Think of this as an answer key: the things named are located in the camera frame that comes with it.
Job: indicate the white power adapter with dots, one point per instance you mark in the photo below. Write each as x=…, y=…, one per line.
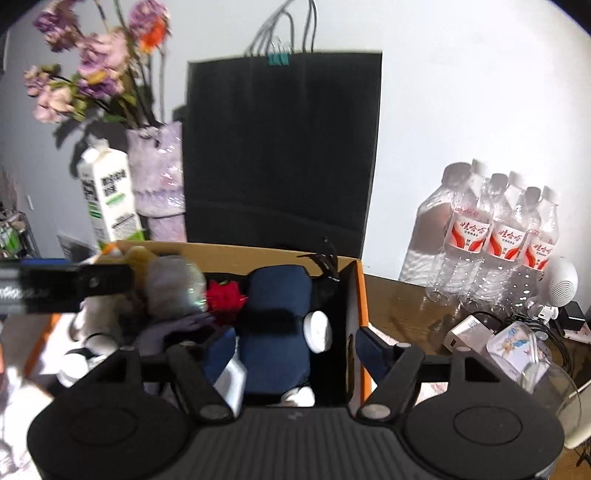
x=470, y=333

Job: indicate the water bottle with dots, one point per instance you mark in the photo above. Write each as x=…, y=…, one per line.
x=468, y=229
x=541, y=239
x=510, y=221

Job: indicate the water bottle left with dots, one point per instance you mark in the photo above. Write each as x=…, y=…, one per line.
x=468, y=229

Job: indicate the yellow white plush toy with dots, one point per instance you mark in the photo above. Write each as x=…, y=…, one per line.
x=96, y=329

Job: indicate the iridescent bag of balls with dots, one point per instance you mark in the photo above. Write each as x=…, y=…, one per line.
x=174, y=288

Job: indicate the dried purple pink flowers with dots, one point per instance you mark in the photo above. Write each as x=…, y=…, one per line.
x=120, y=71

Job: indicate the white fluffy towel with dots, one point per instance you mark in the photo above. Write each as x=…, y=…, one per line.
x=21, y=402

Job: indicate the anime print card pack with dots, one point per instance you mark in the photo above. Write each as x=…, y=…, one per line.
x=520, y=354

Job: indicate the red cloth item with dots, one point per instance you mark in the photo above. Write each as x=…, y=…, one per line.
x=224, y=297

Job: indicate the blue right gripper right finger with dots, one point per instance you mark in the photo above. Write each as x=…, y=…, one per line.
x=395, y=370

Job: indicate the black paper shopping bag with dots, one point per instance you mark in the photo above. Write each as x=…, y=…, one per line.
x=281, y=156

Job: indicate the water bottle right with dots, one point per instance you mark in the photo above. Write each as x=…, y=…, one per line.
x=541, y=239

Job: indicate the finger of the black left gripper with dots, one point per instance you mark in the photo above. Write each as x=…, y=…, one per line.
x=42, y=286

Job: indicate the green binder clip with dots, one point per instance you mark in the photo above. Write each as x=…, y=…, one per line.
x=278, y=53

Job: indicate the clear glass measuring cup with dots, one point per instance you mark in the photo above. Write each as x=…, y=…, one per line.
x=553, y=388

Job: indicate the purple glass vase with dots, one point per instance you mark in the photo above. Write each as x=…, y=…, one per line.
x=156, y=169

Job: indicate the white round robot speaker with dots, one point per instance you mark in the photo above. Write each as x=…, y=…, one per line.
x=557, y=287

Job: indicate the dark navy plush toy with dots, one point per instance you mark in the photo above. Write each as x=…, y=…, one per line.
x=278, y=332

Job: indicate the water bottle middle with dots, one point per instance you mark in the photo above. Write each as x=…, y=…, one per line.
x=510, y=221

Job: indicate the white milk carton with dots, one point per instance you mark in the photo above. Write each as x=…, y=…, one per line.
x=107, y=189

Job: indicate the red orange cardboard box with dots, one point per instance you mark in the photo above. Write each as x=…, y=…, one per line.
x=339, y=292

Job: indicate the wire rack with items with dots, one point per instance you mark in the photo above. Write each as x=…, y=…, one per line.
x=16, y=237

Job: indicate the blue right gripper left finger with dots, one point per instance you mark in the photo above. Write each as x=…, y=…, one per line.
x=195, y=367

